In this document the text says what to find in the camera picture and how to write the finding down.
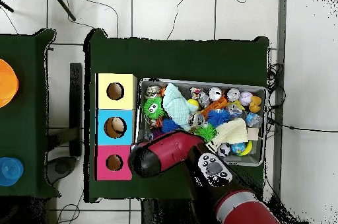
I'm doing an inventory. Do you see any wooden box with three holes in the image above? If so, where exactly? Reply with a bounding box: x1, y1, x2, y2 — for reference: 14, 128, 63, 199
94, 72, 138, 182

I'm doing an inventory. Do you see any mint green cloth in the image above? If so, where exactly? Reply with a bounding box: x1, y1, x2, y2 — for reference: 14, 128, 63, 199
162, 83, 199, 131

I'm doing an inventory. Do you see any green spiky toy with eyes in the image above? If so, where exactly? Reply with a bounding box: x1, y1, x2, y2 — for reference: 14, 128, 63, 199
143, 96, 166, 120

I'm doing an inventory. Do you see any yellow ball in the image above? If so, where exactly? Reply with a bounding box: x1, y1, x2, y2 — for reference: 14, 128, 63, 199
187, 98, 200, 110

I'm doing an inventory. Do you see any crushed silver can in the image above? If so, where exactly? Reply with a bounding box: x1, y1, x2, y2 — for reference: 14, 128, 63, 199
187, 112, 206, 129

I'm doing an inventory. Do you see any orange plastic tray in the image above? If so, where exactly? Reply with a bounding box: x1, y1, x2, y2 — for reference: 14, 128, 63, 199
201, 96, 228, 115

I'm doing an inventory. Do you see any dark green table cloth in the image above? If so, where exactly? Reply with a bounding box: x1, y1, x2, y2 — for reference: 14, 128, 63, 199
83, 28, 270, 206

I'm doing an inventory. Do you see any blue spiky toy with eyes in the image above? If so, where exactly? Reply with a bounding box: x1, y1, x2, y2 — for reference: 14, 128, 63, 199
207, 108, 233, 128

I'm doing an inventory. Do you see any cream knit cloth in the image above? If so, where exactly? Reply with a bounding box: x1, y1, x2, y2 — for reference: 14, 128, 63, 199
209, 117, 249, 148

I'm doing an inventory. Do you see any white baseball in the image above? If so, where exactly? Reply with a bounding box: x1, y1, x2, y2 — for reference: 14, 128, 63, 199
239, 91, 254, 106

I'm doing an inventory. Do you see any black upright panel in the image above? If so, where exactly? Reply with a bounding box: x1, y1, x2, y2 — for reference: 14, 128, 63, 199
69, 62, 83, 157

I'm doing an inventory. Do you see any grey floor strip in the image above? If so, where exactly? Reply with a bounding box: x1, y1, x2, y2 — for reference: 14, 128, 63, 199
271, 0, 288, 224

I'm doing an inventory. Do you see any dark green side-table cloth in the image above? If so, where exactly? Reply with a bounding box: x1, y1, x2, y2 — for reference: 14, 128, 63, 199
0, 28, 62, 199

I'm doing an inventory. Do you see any black tripod leg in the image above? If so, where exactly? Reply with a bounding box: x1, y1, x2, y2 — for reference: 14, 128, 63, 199
0, 0, 15, 13
48, 0, 77, 22

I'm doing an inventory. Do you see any orange plastic bowl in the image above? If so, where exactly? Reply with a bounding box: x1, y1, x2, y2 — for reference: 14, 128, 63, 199
0, 58, 20, 108

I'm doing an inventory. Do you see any blue plastic cup stack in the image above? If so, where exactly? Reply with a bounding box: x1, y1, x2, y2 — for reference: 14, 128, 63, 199
0, 157, 24, 187

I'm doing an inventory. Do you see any silver wire mesh bin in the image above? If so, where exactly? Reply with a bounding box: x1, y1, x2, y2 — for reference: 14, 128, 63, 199
135, 77, 269, 167

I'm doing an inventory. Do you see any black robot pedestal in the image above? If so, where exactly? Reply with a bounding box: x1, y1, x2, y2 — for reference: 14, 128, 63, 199
141, 198, 220, 224

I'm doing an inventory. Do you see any black cable bundle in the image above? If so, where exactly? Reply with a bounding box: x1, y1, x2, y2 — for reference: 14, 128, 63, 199
265, 62, 287, 135

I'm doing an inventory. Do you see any thin black floor cable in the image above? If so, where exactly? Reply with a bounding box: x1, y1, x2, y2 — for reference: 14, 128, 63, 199
266, 119, 338, 133

